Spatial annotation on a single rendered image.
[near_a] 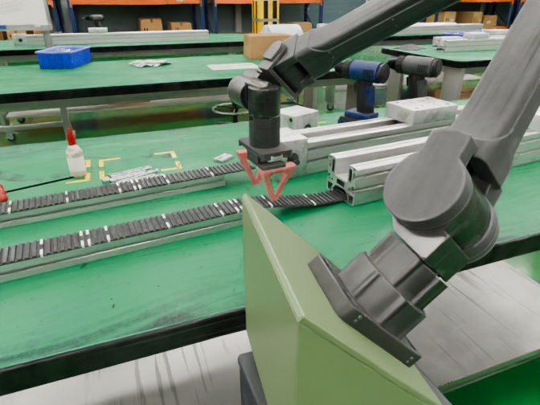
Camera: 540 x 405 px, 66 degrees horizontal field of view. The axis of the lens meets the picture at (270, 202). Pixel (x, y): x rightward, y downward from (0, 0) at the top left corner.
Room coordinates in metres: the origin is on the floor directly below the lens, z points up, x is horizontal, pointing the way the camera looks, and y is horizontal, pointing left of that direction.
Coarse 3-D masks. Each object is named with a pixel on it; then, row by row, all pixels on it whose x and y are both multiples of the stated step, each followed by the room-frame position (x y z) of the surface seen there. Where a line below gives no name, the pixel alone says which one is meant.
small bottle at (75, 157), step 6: (72, 138) 0.93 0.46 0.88; (72, 144) 0.93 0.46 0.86; (66, 150) 0.93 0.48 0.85; (72, 150) 0.93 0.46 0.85; (78, 150) 0.93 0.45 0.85; (66, 156) 0.93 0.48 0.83; (72, 156) 0.92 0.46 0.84; (78, 156) 0.93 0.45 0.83; (72, 162) 0.92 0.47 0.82; (78, 162) 0.93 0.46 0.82; (84, 162) 0.94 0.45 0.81; (72, 168) 0.92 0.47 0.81; (78, 168) 0.92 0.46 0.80; (84, 168) 0.94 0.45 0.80; (72, 174) 0.92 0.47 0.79; (78, 174) 0.92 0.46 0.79; (84, 174) 0.93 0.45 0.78
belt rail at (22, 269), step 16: (192, 224) 0.65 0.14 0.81; (208, 224) 0.66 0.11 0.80; (224, 224) 0.68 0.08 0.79; (240, 224) 0.69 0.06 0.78; (128, 240) 0.60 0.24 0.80; (144, 240) 0.62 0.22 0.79; (160, 240) 0.62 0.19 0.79; (176, 240) 0.64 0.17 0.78; (48, 256) 0.55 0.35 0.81; (64, 256) 0.56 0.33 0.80; (80, 256) 0.57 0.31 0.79; (96, 256) 0.58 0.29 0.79; (0, 272) 0.52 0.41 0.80; (16, 272) 0.53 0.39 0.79; (32, 272) 0.53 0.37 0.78
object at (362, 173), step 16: (400, 144) 0.93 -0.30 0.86; (416, 144) 0.94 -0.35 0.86; (528, 144) 1.01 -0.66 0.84; (336, 160) 0.84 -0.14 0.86; (352, 160) 0.86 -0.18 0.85; (368, 160) 0.87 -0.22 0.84; (384, 160) 0.82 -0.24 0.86; (400, 160) 0.82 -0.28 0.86; (528, 160) 1.02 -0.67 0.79; (336, 176) 0.83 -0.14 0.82; (352, 176) 0.78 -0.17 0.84; (368, 176) 0.79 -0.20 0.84; (384, 176) 0.80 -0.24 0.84; (352, 192) 0.78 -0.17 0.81; (368, 192) 0.79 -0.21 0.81
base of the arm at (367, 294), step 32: (320, 256) 0.34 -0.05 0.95; (384, 256) 0.32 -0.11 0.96; (416, 256) 0.31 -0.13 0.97; (352, 288) 0.31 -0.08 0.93; (384, 288) 0.29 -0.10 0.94; (416, 288) 0.30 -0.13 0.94; (352, 320) 0.27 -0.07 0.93; (384, 320) 0.28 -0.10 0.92; (416, 320) 0.29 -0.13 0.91; (416, 352) 0.29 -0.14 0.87
